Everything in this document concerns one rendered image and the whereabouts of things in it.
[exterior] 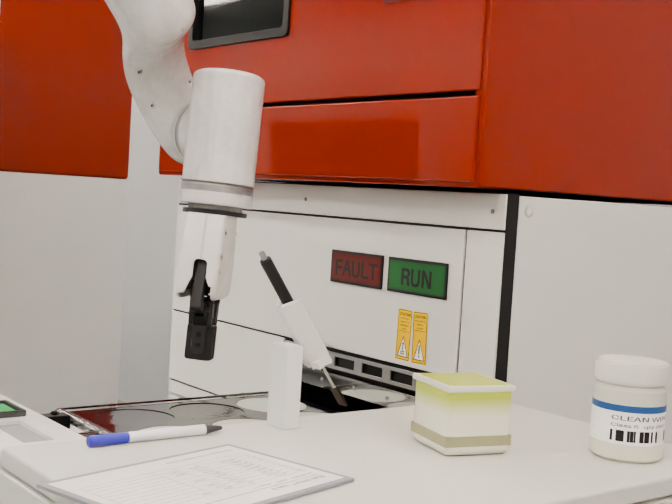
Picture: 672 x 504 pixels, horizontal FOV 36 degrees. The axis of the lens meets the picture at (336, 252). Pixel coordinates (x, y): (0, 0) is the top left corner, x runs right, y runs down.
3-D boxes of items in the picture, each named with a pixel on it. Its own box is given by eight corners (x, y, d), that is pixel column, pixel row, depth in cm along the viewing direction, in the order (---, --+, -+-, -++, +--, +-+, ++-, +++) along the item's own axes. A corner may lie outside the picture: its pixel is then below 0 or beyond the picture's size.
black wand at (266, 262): (260, 256, 102) (269, 249, 103) (253, 255, 103) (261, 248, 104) (343, 409, 110) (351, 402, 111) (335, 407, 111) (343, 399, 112)
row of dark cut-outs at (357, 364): (285, 354, 165) (286, 339, 165) (486, 409, 131) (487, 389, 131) (282, 355, 165) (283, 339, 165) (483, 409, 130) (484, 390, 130)
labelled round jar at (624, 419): (617, 443, 108) (624, 352, 107) (677, 459, 102) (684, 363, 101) (573, 450, 103) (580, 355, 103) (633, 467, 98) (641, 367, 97)
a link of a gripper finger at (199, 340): (191, 300, 121) (185, 357, 121) (185, 302, 118) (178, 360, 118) (218, 303, 121) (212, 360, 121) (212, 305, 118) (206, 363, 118)
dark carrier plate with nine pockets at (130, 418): (282, 397, 158) (282, 393, 158) (439, 448, 131) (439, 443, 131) (68, 415, 136) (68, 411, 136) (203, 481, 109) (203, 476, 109)
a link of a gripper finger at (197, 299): (202, 239, 119) (206, 270, 123) (187, 291, 114) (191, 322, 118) (212, 240, 118) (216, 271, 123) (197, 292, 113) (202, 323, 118)
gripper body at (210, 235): (193, 201, 126) (183, 292, 126) (174, 197, 116) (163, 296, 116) (254, 208, 126) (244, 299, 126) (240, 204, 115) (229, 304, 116)
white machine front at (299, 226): (179, 390, 196) (190, 178, 194) (497, 508, 132) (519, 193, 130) (164, 391, 194) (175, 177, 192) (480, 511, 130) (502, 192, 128)
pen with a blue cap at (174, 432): (218, 421, 102) (85, 434, 93) (224, 423, 101) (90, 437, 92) (218, 431, 102) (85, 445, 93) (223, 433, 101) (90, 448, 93)
